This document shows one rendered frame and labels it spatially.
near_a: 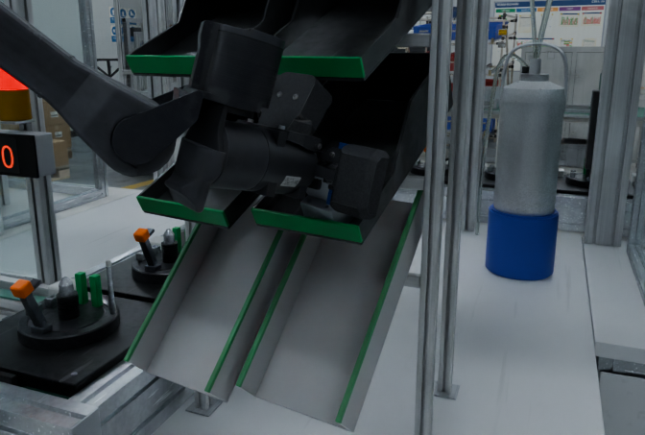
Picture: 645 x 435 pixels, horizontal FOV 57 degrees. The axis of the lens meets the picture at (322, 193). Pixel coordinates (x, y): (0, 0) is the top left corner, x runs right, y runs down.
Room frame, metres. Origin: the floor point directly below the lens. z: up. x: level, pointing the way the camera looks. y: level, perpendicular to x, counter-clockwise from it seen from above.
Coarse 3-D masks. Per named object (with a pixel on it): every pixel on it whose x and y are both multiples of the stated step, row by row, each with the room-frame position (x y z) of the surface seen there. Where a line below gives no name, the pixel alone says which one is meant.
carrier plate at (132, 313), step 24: (24, 312) 0.87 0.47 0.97; (120, 312) 0.87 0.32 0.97; (144, 312) 0.87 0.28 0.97; (0, 336) 0.79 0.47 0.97; (120, 336) 0.79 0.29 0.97; (0, 360) 0.72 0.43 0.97; (24, 360) 0.72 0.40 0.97; (48, 360) 0.72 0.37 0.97; (72, 360) 0.72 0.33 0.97; (96, 360) 0.72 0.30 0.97; (120, 360) 0.74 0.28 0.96; (24, 384) 0.69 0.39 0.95; (48, 384) 0.68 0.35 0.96; (72, 384) 0.67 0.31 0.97
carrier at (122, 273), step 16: (160, 240) 1.17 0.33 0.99; (176, 240) 1.10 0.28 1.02; (144, 256) 1.06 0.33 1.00; (160, 256) 1.08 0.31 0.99; (176, 256) 1.05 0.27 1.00; (112, 272) 1.05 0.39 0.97; (128, 272) 1.05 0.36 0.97; (144, 272) 1.00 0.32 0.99; (160, 272) 1.00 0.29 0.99; (128, 288) 0.97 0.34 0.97; (144, 288) 0.97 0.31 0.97; (160, 288) 0.97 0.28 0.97
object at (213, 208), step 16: (320, 80) 0.78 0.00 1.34; (256, 112) 0.85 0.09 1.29; (160, 176) 0.71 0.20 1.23; (144, 192) 0.68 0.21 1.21; (160, 192) 0.70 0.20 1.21; (208, 192) 0.69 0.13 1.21; (224, 192) 0.68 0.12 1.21; (240, 192) 0.64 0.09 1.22; (144, 208) 0.68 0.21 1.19; (160, 208) 0.66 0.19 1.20; (176, 208) 0.65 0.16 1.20; (208, 208) 0.62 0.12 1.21; (224, 208) 0.61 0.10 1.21; (240, 208) 0.63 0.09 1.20; (208, 224) 0.63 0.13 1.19; (224, 224) 0.62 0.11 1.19
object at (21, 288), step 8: (24, 280) 0.75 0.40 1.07; (32, 280) 0.77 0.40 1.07; (40, 280) 0.77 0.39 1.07; (16, 288) 0.74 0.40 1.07; (24, 288) 0.74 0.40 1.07; (32, 288) 0.75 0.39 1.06; (16, 296) 0.74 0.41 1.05; (24, 296) 0.74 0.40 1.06; (32, 296) 0.75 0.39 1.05; (24, 304) 0.75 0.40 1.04; (32, 304) 0.75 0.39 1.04; (32, 312) 0.75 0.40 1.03; (40, 312) 0.76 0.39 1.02; (32, 320) 0.76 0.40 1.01; (40, 320) 0.76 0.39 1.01
